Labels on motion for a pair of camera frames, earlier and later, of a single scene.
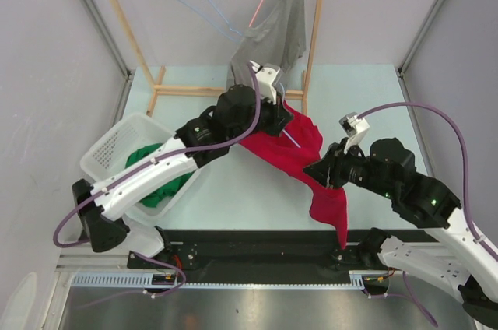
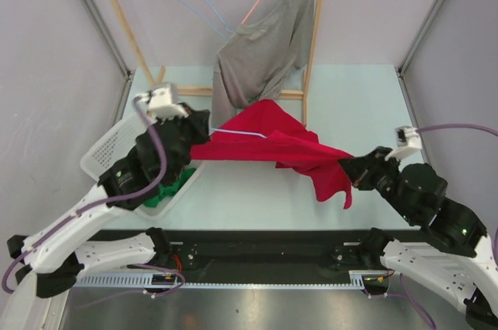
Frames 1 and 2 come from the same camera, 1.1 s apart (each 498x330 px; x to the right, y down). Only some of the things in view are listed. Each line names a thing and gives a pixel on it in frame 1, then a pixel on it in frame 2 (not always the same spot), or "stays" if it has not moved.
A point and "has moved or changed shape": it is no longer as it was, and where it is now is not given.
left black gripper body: (268, 117) to (187, 133)
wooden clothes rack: (156, 86) stays
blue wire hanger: (283, 130) has moved or changed shape
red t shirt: (296, 147) has moved or changed shape
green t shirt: (153, 200) stays
